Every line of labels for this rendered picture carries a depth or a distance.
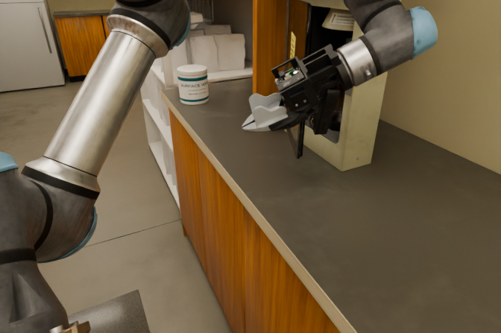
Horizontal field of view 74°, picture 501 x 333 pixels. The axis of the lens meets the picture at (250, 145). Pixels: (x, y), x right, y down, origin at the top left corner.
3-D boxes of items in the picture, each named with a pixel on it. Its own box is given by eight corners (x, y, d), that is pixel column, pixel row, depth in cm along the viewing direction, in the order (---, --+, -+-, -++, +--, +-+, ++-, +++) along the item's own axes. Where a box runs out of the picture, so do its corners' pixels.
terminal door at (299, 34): (285, 119, 119) (291, -4, 101) (300, 162, 92) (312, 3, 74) (282, 119, 119) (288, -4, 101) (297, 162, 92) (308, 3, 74)
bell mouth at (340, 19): (355, 21, 105) (358, 2, 103) (401, 28, 91) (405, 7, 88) (309, 24, 98) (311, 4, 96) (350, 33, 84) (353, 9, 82)
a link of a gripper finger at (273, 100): (228, 102, 64) (271, 79, 62) (242, 121, 68) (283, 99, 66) (231, 112, 61) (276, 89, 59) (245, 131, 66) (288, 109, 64)
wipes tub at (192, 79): (203, 94, 160) (201, 62, 153) (212, 102, 149) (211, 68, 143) (177, 97, 155) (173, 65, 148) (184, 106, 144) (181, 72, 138)
